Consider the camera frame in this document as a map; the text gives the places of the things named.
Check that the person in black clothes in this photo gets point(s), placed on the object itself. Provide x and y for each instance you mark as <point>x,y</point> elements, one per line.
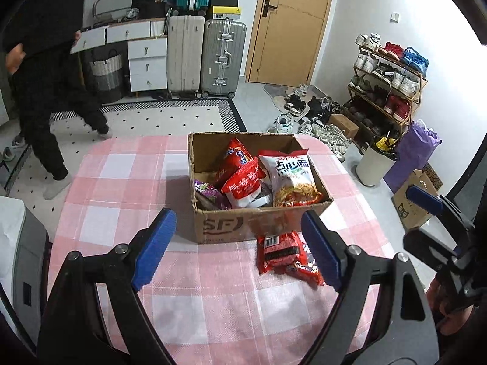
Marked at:
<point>37,42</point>

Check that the purple snack bag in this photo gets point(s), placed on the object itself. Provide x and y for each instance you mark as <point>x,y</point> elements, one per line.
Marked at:
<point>210,198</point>

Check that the red white snack bag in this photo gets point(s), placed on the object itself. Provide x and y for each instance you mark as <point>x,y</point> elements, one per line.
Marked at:
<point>243,186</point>

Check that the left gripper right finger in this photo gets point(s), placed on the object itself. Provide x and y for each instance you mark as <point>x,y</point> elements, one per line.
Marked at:
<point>328,249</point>

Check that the white trash bin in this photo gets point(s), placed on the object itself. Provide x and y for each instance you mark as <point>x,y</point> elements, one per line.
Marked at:
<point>377,160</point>

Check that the pink checked tablecloth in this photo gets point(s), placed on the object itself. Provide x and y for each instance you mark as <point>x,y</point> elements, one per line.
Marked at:
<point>208,303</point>

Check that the small cardboard box on floor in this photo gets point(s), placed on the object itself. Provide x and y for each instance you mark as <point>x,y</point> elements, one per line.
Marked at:
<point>411,216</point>

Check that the red orange snack bag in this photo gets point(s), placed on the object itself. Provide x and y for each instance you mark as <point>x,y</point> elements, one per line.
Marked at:
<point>235,157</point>

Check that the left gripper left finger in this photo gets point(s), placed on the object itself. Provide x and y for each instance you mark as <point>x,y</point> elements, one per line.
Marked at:
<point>149,245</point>

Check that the white drawer cabinet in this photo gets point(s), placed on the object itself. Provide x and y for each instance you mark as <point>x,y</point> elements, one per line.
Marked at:
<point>146,48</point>

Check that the wooden shoe rack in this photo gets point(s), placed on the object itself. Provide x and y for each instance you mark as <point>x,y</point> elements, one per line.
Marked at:
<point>385,90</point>

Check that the white noodle snack bag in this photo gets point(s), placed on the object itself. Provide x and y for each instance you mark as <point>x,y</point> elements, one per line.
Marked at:
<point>291,178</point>

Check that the woven laundry basket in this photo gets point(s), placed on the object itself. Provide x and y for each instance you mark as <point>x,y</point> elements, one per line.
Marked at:
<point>108,77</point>

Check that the operator right hand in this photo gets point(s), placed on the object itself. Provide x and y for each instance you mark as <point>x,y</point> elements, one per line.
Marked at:
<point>469,321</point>

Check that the white dotted rug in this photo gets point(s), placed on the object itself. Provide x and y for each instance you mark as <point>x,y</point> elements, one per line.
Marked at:
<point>153,117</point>

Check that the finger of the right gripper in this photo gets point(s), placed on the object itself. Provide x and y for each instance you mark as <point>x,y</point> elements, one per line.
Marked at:
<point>435,205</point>
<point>424,246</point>

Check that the red dark snack bag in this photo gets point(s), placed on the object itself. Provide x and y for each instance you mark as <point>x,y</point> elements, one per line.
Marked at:
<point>288,254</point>

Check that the SF cardboard box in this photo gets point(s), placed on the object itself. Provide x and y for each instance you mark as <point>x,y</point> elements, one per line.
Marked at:
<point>206,152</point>

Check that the silver suitcase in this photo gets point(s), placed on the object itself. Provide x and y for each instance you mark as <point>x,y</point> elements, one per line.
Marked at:
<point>222,55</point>

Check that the purple gift bag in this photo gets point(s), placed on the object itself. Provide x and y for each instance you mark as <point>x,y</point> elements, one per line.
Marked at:
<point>414,151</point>

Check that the wooden door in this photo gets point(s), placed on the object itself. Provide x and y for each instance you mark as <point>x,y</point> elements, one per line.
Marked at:
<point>285,41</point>

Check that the beige suitcase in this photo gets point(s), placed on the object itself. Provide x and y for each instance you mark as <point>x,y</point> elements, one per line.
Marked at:
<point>185,45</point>

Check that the brown box by shoes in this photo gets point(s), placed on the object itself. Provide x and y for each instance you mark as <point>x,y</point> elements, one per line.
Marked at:
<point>346,126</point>

